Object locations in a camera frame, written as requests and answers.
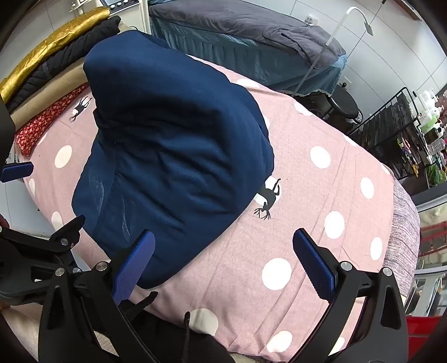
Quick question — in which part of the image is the bed with teal skirt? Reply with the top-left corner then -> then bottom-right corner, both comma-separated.
150,16 -> 348,96

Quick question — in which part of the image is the pink polka dot bedsheet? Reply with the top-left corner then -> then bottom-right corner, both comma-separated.
14,52 -> 397,363

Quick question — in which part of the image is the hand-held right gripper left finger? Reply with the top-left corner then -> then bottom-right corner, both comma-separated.
38,230 -> 165,363

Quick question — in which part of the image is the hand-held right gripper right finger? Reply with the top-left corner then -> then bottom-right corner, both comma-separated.
293,228 -> 410,363

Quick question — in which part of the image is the grey purple mattress cover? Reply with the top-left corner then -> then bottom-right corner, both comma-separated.
387,181 -> 421,297

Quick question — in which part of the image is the grey blanket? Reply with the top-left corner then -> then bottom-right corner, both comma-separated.
148,0 -> 346,68

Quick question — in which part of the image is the black folded cloth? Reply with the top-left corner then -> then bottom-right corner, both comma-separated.
7,16 -> 122,112

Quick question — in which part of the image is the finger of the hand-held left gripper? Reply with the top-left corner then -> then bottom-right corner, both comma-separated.
0,98 -> 34,183
0,214 -> 86,259

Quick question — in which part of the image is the cluster of bottles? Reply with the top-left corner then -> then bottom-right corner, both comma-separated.
417,89 -> 447,161

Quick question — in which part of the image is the navy blue hooded jacket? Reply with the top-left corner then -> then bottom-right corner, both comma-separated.
72,31 -> 275,290

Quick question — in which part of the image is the white appliance with knobs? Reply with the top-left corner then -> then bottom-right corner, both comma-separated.
105,0 -> 151,34

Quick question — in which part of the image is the black round stool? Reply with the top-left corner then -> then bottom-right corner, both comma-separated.
326,84 -> 364,123

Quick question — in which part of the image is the person's left forearm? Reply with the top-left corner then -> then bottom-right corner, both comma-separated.
0,304 -> 41,363

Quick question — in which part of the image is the red patterned cloth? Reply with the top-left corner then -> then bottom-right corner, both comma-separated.
15,83 -> 89,156

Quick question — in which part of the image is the gold shiny cloth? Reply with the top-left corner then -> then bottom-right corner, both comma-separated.
0,8 -> 111,103

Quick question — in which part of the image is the black metal rack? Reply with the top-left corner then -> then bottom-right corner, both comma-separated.
349,87 -> 441,180

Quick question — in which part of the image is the white lamp stand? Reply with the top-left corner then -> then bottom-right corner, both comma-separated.
293,6 -> 376,96

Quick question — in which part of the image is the red box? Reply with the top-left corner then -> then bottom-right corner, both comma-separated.
405,316 -> 438,350

